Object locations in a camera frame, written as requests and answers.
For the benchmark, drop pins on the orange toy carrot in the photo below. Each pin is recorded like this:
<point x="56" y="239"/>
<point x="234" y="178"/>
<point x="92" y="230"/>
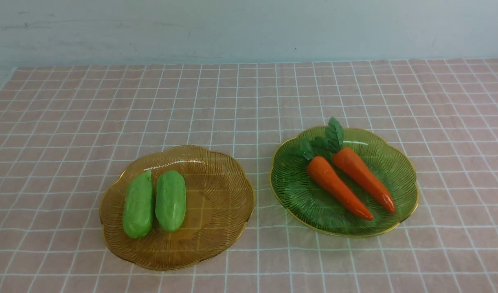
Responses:
<point x="322" y="172"/>
<point x="347" y="160"/>

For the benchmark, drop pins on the green toy cucumber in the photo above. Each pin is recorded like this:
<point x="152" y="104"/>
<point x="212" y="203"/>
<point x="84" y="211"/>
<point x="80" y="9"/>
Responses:
<point x="138" y="206"/>
<point x="170" y="207"/>

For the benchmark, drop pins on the amber ribbed plastic plate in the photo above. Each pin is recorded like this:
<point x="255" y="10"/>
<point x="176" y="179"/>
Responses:
<point x="219" y="203"/>

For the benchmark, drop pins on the green ribbed plastic plate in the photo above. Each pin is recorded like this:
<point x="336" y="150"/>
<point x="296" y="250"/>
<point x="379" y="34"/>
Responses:
<point x="319" y="210"/>

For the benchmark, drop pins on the pink checkered tablecloth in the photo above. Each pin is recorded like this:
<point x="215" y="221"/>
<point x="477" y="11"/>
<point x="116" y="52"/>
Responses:
<point x="66" y="134"/>

